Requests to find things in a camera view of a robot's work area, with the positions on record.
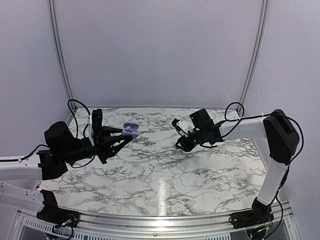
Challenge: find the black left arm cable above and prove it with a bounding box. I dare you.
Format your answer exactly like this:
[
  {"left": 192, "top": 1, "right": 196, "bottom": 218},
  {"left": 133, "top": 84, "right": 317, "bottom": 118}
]
[{"left": 0, "top": 99, "right": 97, "bottom": 168}]

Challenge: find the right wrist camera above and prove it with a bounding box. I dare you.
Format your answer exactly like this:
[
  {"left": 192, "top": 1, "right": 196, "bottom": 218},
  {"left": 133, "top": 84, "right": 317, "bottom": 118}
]
[{"left": 171, "top": 118, "right": 194, "bottom": 137}]

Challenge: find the lavender wireless earbud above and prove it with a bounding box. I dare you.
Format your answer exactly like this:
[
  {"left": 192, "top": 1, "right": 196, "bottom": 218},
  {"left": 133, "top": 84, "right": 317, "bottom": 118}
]
[{"left": 124, "top": 126, "right": 132, "bottom": 133}]

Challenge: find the left aluminium corner post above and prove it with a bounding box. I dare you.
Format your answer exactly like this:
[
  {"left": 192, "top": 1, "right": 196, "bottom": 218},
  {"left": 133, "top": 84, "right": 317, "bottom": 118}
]
[{"left": 47, "top": 0, "right": 74, "bottom": 100}]

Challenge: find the lavender round charging case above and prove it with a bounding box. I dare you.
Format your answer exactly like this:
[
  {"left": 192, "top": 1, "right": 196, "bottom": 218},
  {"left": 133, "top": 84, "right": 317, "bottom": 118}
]
[{"left": 122, "top": 121, "right": 140, "bottom": 140}]

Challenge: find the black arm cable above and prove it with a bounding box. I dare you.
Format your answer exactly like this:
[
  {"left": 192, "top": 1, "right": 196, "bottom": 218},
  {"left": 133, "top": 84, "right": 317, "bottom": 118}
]
[
  {"left": 0, "top": 99, "right": 97, "bottom": 168},
  {"left": 207, "top": 101, "right": 306, "bottom": 226}
]

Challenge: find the aluminium front frame rail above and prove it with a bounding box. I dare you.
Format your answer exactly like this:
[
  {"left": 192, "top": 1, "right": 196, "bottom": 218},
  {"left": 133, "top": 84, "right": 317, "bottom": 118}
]
[{"left": 14, "top": 204, "right": 293, "bottom": 240}]

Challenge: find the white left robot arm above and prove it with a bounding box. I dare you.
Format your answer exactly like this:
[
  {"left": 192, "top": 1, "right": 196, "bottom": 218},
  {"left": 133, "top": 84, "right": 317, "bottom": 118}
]
[{"left": 0, "top": 121, "right": 139, "bottom": 223}]

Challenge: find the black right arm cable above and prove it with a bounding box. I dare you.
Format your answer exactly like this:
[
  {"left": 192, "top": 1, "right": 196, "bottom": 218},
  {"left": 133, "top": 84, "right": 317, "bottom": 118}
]
[{"left": 207, "top": 101, "right": 306, "bottom": 226}]

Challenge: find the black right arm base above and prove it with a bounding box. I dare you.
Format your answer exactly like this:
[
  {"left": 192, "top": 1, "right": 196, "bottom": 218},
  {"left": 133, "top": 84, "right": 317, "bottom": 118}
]
[{"left": 228, "top": 198, "right": 274, "bottom": 229}]

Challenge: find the right aluminium corner post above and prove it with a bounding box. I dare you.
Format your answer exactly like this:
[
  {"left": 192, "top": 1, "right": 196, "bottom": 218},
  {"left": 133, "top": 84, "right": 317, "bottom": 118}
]
[{"left": 239, "top": 0, "right": 270, "bottom": 105}]

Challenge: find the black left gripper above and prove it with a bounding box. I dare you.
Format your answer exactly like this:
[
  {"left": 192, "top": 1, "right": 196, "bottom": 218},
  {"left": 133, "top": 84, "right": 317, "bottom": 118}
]
[{"left": 61, "top": 126, "right": 133, "bottom": 165}]

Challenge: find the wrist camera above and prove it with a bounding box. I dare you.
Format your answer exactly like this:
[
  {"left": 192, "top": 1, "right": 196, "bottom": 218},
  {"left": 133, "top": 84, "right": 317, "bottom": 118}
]
[
  {"left": 171, "top": 118, "right": 194, "bottom": 137},
  {"left": 88, "top": 108, "right": 103, "bottom": 146}
]

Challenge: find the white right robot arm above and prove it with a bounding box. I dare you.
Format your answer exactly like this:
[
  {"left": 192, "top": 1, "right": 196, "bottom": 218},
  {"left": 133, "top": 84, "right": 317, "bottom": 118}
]
[{"left": 171, "top": 108, "right": 303, "bottom": 224}]

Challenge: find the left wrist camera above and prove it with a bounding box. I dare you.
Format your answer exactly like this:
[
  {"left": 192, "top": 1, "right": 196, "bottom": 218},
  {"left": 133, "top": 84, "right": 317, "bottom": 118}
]
[{"left": 88, "top": 108, "right": 103, "bottom": 146}]

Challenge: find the aluminium corner post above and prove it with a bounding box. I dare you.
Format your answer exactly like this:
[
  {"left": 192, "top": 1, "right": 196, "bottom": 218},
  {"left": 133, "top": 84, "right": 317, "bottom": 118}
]
[
  {"left": 47, "top": 0, "right": 74, "bottom": 100},
  {"left": 239, "top": 0, "right": 270, "bottom": 105}
]

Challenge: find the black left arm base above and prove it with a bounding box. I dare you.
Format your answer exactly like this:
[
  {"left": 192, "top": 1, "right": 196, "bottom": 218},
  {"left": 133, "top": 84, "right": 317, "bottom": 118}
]
[{"left": 36, "top": 189, "right": 80, "bottom": 228}]

